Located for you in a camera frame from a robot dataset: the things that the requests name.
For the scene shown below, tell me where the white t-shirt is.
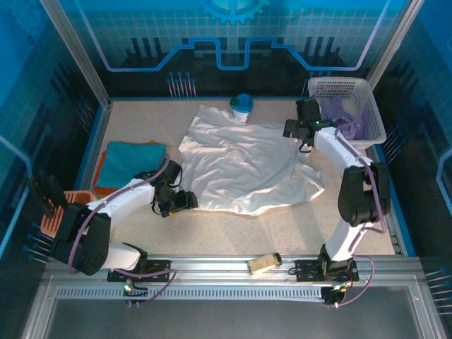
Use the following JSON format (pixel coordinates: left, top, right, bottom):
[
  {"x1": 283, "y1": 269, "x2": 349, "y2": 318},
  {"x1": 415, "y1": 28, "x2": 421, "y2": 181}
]
[{"x1": 178, "y1": 104, "x2": 326, "y2": 217}]

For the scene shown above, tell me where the purple crumpled t-shirt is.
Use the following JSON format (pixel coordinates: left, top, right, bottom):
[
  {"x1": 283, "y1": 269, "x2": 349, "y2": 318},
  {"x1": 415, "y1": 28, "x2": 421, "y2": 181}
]
[{"x1": 319, "y1": 98, "x2": 370, "y2": 141}]

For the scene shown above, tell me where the white canister with teal lid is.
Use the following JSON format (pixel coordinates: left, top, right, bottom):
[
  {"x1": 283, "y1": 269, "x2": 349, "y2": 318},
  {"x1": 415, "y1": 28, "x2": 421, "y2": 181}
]
[{"x1": 229, "y1": 93, "x2": 256, "y2": 124}]

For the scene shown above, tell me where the orange folded t-shirt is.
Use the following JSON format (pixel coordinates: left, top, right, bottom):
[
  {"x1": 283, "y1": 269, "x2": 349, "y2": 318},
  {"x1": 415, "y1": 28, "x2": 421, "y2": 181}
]
[{"x1": 93, "y1": 139, "x2": 170, "y2": 197}]

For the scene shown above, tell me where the white perforated plastic basket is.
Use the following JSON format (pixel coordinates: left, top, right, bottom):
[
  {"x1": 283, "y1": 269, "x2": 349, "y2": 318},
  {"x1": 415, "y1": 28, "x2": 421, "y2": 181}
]
[{"x1": 307, "y1": 76, "x2": 388, "y2": 151}]

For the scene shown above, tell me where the salmon utensil holder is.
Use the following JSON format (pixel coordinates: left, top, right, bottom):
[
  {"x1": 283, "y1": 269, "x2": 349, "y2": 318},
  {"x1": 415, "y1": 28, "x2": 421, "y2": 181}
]
[{"x1": 40, "y1": 190, "x2": 95, "y2": 238}]

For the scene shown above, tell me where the beige jar with black lid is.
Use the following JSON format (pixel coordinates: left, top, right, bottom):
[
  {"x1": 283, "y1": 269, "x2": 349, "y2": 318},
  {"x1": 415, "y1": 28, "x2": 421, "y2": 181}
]
[{"x1": 246, "y1": 252, "x2": 283, "y2": 275}]

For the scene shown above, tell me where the black slotted rack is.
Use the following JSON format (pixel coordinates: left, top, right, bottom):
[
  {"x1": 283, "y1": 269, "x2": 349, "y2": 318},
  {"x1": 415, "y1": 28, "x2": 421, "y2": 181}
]
[{"x1": 28, "y1": 172, "x2": 70, "y2": 218}]

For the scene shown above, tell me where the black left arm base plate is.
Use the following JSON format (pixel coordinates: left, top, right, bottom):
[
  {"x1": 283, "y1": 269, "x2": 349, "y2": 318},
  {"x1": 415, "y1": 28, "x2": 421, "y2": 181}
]
[{"x1": 107, "y1": 257, "x2": 172, "y2": 283}]

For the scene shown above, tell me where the aluminium enclosure frame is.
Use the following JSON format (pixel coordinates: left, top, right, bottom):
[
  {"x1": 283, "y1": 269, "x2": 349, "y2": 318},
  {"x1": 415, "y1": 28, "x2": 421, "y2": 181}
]
[{"x1": 20, "y1": 0, "x2": 449, "y2": 339}]

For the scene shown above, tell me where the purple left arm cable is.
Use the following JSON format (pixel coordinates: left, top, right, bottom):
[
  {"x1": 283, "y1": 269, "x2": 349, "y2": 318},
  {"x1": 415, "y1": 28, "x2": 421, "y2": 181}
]
[{"x1": 69, "y1": 155, "x2": 177, "y2": 308}]

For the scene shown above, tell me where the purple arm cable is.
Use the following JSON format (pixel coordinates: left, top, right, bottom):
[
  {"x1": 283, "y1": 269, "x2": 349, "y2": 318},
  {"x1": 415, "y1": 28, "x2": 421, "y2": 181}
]
[
  {"x1": 69, "y1": 155, "x2": 177, "y2": 308},
  {"x1": 314, "y1": 86, "x2": 388, "y2": 307}
]

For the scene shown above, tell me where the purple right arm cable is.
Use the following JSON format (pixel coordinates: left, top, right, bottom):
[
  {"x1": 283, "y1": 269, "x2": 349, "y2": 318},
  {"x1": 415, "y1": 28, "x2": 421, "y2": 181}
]
[{"x1": 314, "y1": 86, "x2": 388, "y2": 307}]

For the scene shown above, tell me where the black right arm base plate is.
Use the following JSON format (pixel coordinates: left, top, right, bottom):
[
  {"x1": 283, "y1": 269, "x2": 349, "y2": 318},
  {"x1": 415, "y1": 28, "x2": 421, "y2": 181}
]
[{"x1": 295, "y1": 257, "x2": 359, "y2": 283}]

